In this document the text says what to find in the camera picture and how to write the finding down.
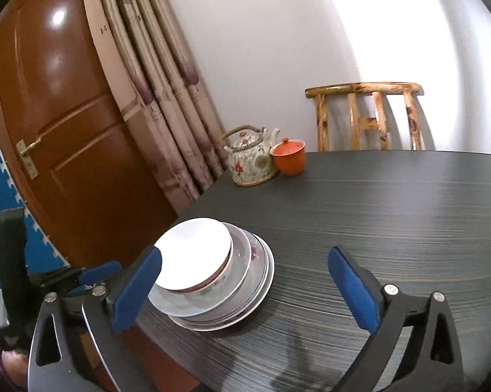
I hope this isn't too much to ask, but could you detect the large white floral plate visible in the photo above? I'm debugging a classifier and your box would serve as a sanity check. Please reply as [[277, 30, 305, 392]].
[[169, 235, 275, 332]]

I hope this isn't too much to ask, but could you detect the red patterned small bowl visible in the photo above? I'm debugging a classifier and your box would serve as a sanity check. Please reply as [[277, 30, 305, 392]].
[[180, 250, 233, 293]]

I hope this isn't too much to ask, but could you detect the small white floral plate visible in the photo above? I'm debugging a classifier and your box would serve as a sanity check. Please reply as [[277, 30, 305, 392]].
[[185, 229, 268, 323]]

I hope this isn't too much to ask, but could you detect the large white floral bowl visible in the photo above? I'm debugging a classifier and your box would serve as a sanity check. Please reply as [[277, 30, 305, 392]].
[[157, 260, 233, 296]]

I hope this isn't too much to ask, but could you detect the left hand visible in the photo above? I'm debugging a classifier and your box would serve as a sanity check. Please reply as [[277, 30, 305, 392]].
[[0, 351, 29, 388]]

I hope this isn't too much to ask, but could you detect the brown wooden door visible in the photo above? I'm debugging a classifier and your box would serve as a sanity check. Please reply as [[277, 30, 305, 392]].
[[0, 0, 176, 267]]

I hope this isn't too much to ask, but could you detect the orange lidded tea cup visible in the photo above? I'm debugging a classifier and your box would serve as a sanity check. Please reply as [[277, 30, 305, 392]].
[[269, 137, 307, 176]]

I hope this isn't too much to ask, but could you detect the beige patterned curtain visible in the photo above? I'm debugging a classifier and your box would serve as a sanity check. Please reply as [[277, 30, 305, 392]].
[[83, 0, 226, 212]]

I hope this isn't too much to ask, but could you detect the bamboo wooden chair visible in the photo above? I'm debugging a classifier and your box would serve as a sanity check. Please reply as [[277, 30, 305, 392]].
[[304, 81, 426, 153]]

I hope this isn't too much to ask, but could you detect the floral ceramic teapot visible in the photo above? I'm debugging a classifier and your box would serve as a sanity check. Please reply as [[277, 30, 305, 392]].
[[220, 125, 280, 187]]

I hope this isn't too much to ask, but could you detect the brass door handle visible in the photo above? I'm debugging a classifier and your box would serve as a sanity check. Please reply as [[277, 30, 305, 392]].
[[16, 138, 42, 180]]

